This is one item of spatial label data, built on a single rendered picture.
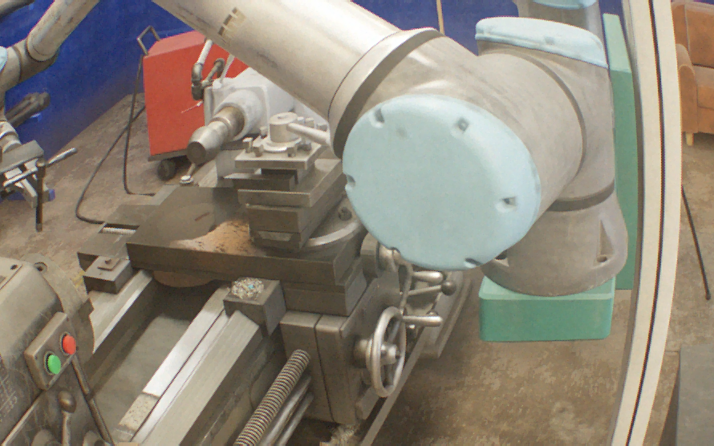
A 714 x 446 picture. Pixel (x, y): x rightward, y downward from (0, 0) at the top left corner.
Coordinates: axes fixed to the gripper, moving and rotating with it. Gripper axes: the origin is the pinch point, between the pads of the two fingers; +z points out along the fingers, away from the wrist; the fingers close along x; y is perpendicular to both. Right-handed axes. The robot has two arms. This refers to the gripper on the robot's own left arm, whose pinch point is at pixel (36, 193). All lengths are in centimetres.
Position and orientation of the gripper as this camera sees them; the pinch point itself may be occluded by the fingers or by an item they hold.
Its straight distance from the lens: 142.3
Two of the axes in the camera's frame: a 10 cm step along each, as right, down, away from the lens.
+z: 7.6, 5.2, -4.0
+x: 6.0, -3.0, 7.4
